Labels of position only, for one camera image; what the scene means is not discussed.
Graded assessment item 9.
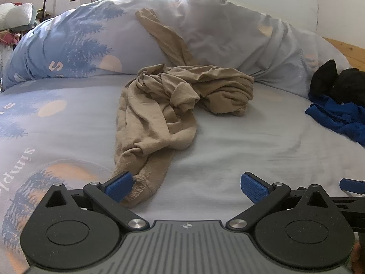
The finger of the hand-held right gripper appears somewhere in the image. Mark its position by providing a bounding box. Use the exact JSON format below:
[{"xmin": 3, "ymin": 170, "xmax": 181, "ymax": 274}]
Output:
[
  {"xmin": 339, "ymin": 178, "xmax": 365, "ymax": 196},
  {"xmin": 331, "ymin": 196, "xmax": 365, "ymax": 229}
]

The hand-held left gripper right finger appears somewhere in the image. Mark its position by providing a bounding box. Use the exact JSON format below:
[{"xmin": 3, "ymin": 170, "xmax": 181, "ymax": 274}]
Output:
[{"xmin": 226, "ymin": 172, "xmax": 334, "ymax": 232}]

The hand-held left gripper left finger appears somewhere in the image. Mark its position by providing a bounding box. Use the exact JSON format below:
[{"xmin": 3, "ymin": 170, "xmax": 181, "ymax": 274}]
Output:
[{"xmin": 43, "ymin": 171, "xmax": 149, "ymax": 232}]

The tan long-sleeve shirt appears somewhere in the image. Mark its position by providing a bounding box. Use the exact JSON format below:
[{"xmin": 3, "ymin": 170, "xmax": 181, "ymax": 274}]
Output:
[{"xmin": 113, "ymin": 8, "xmax": 255, "ymax": 209}]

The royal blue garment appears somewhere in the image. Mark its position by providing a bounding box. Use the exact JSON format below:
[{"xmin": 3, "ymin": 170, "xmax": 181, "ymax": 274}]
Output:
[{"xmin": 305, "ymin": 95, "xmax": 365, "ymax": 144}]

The black garment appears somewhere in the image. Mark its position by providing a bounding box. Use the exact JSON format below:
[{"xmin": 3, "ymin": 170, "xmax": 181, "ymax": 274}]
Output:
[{"xmin": 309, "ymin": 59, "xmax": 365, "ymax": 105}]

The wooden headboard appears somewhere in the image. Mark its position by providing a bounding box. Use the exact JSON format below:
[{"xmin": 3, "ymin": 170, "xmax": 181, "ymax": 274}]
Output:
[{"xmin": 322, "ymin": 37, "xmax": 365, "ymax": 70}]

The blue tree-print duvet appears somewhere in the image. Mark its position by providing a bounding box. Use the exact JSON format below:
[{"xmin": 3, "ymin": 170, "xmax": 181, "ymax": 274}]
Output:
[{"xmin": 1, "ymin": 0, "xmax": 351, "ymax": 100}]

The white quilted pillow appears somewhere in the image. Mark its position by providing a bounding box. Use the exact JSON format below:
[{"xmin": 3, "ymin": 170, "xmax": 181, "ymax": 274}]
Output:
[{"xmin": 0, "ymin": 2, "xmax": 37, "ymax": 31}]

